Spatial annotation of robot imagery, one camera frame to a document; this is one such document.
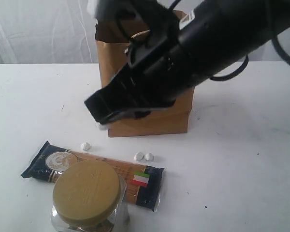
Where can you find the spaghetti packet navy blue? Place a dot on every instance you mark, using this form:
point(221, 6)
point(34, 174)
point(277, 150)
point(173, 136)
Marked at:
point(143, 181)

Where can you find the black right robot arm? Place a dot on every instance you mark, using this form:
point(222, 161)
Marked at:
point(218, 35)

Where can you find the clear jar gold lid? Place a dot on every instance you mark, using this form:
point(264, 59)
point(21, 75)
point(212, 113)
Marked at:
point(90, 197)

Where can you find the brown paper bag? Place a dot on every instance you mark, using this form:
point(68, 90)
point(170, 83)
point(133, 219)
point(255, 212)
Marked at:
point(111, 45)

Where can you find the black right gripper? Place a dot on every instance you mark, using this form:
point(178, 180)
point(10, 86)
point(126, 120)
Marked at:
point(149, 81)

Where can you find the white curtain backdrop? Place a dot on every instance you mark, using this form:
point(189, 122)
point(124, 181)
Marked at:
point(51, 31)

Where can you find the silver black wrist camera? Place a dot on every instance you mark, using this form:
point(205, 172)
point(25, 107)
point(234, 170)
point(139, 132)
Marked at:
point(128, 13)

